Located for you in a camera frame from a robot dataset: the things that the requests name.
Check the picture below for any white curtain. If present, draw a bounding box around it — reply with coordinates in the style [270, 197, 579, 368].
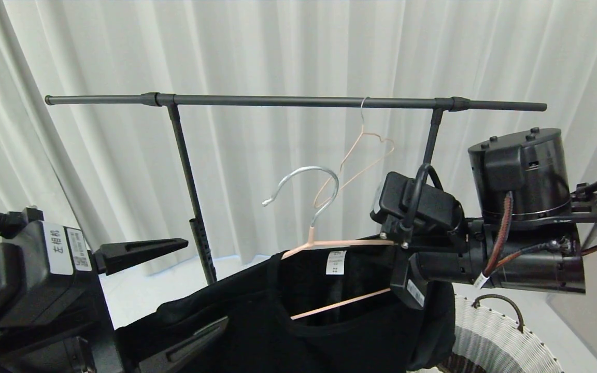
[0, 0, 597, 280]

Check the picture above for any pink clothes hanger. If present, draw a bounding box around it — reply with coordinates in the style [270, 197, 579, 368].
[262, 166, 408, 321]
[313, 97, 396, 210]

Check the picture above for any white laundry basket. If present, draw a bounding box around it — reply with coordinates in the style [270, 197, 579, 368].
[436, 294, 564, 373]

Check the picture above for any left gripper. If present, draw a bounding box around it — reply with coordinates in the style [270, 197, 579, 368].
[0, 238, 229, 373]

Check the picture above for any black clothes rack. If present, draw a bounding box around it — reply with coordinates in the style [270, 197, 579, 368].
[45, 93, 548, 285]

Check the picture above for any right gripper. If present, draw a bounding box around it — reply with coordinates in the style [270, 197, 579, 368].
[389, 218, 587, 310]

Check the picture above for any black t-shirt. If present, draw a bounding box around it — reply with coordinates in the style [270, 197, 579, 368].
[115, 246, 457, 373]

